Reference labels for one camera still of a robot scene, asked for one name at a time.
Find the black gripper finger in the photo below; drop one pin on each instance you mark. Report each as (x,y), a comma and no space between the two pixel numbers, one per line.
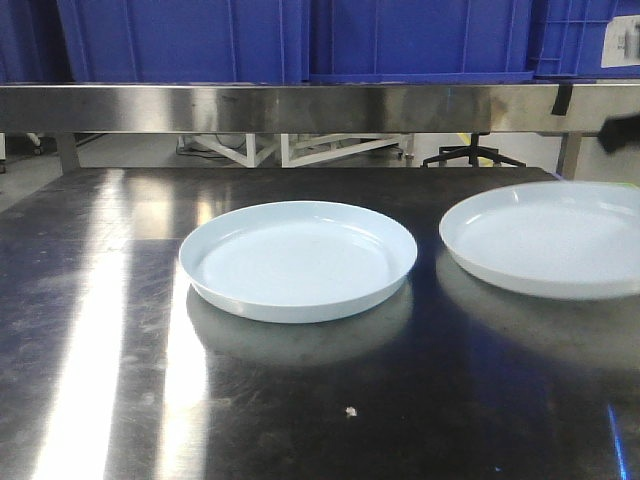
(618,133)

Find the light blue plate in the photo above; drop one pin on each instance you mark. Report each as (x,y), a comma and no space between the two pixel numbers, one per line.
(298,262)
(569,240)

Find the black tape strip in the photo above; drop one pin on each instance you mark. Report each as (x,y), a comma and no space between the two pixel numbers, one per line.
(563,99)

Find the white label on bin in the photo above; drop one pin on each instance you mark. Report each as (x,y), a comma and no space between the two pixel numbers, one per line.
(621,42)

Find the blue upper bin far right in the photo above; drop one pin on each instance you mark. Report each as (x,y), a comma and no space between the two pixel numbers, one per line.
(566,39)

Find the blue bin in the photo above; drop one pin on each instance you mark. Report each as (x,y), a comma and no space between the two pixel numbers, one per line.
(419,41)
(566,39)
(155,41)

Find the black office chair base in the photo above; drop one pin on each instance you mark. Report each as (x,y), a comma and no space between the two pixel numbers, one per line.
(474,152)

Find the blue upper bin left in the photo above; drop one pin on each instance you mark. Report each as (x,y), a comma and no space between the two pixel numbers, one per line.
(155,41)

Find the white frame structure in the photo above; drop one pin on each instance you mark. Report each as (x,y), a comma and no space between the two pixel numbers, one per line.
(291,150)

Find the stainless steel shelf rail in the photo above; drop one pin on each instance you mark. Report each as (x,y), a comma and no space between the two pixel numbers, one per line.
(309,109)

